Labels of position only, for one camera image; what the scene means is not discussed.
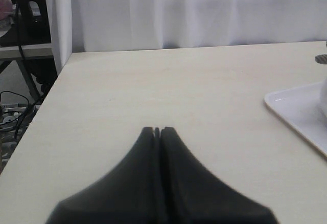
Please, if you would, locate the white rectangular tray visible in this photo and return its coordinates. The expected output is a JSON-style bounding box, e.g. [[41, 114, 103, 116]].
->
[[264, 82, 326, 156]]

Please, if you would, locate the white backdrop curtain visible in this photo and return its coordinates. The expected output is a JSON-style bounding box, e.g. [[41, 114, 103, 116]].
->
[[46, 0, 326, 71]]

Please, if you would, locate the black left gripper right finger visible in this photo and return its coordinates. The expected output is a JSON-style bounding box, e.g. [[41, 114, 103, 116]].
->
[[160, 127, 278, 223]]

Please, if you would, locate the black cable bundle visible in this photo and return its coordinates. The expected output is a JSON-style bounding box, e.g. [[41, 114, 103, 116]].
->
[[0, 91, 41, 143]]

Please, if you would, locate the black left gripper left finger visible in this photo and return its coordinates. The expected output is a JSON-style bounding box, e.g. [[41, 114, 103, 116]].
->
[[47, 127, 159, 223]]

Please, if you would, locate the grey side table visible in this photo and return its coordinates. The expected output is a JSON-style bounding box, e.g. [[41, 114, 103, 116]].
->
[[1, 43, 53, 100]]

